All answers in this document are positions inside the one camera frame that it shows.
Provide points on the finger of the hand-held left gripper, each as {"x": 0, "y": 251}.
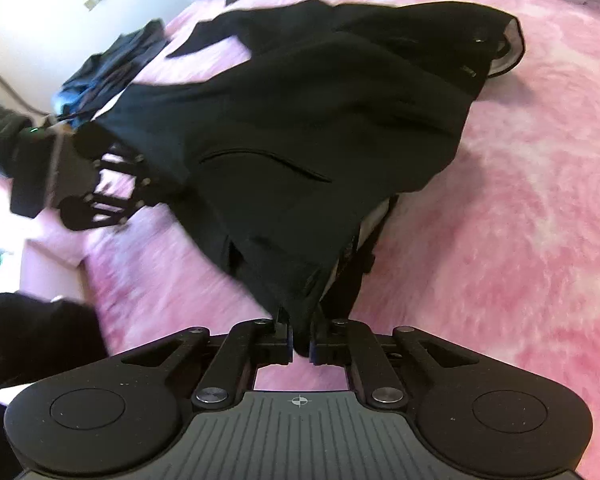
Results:
{"x": 115, "y": 207}
{"x": 122, "y": 167}

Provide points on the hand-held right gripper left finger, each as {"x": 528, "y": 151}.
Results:
{"x": 275, "y": 349}

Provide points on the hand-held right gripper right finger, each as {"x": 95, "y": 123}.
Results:
{"x": 325, "y": 349}

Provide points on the black pants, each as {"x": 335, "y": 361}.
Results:
{"x": 305, "y": 135}

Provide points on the grey jeans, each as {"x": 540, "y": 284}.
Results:
{"x": 130, "y": 45}

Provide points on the person's black clothing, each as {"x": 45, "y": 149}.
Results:
{"x": 35, "y": 335}

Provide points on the pink floral blanket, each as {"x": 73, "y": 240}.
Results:
{"x": 505, "y": 210}

